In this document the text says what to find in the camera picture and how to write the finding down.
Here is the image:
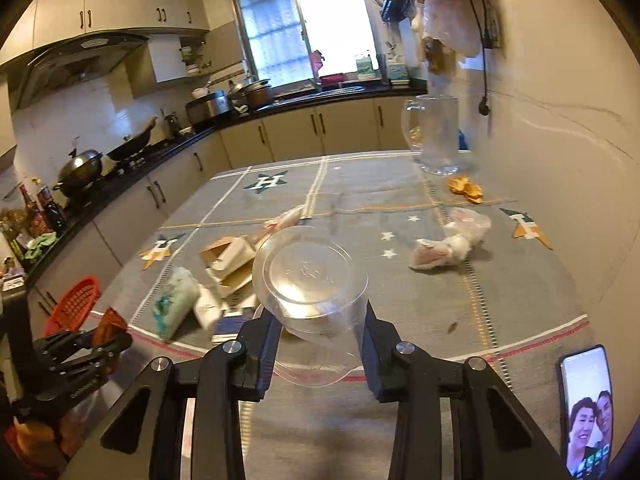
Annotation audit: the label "green white snack packet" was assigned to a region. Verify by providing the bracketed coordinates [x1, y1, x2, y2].
[152, 266, 201, 340]

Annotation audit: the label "smartphone with photo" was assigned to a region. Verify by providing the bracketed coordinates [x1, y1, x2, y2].
[556, 344, 614, 479]

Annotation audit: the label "dark blue small packet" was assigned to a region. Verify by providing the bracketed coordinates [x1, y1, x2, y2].
[212, 310, 253, 344]

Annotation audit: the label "orange cardboard box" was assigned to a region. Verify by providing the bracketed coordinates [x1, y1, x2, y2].
[91, 307, 128, 349]

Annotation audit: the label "glass beer mug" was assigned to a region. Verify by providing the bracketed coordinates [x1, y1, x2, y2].
[401, 94, 459, 176]

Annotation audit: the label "red white snack wrapper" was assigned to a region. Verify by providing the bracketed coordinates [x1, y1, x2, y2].
[193, 285, 222, 333]

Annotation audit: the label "clear plastic container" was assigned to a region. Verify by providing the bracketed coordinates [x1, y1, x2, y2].
[252, 226, 369, 388]

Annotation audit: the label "grey star-pattern tablecloth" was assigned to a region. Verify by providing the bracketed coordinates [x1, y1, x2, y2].
[89, 148, 601, 480]

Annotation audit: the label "lower kitchen cabinets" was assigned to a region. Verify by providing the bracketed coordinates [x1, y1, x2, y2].
[27, 89, 413, 325]

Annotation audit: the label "orange peel pieces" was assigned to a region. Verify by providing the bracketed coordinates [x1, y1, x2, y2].
[447, 176, 484, 204]

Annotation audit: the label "hanging plastic bags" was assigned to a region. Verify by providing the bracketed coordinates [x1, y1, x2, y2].
[380, 0, 486, 79]

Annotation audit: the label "red plastic mesh basket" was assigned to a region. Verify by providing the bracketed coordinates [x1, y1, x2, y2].
[44, 276, 101, 336]

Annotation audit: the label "kitchen window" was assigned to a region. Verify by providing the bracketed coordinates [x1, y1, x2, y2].
[233, 0, 382, 87]

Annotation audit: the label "pink item on sill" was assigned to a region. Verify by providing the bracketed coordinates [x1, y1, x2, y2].
[309, 50, 324, 80]

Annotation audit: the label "beige cardboard box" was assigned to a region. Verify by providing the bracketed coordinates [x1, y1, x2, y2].
[200, 236, 256, 299]

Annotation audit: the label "white pink plastic wrapper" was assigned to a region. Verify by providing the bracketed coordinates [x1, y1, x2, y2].
[258, 205, 305, 240]

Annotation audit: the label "dark soy sauce bottle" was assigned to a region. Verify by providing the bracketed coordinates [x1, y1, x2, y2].
[34, 178, 67, 237]

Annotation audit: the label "black power cable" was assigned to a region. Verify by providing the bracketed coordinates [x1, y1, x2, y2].
[464, 0, 494, 117]

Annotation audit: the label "kitchen cabinets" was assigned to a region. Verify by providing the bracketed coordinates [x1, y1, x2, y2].
[1, 0, 209, 64]
[27, 89, 413, 325]

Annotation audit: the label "green cloth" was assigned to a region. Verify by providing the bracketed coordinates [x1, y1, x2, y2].
[25, 232, 58, 261]

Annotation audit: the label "black frying pan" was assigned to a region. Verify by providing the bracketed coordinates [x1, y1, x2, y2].
[107, 116, 157, 162]

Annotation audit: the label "dark cooking pot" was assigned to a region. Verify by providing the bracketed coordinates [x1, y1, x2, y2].
[228, 79, 274, 110]

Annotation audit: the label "red label sauce bottle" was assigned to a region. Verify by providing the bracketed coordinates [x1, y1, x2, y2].
[18, 183, 51, 238]

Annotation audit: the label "white pink bag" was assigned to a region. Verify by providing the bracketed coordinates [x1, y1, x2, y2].
[409, 207, 491, 271]

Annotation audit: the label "range hood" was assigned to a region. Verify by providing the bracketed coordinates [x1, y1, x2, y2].
[15, 32, 148, 110]

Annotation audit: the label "lidded steel wok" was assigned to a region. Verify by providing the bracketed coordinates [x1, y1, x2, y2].
[53, 148, 103, 198]

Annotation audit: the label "silver rice cooker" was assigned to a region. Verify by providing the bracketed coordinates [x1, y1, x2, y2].
[186, 90, 231, 126]

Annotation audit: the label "upper kitchen cabinets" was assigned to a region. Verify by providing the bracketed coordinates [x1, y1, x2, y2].
[1, 0, 209, 64]

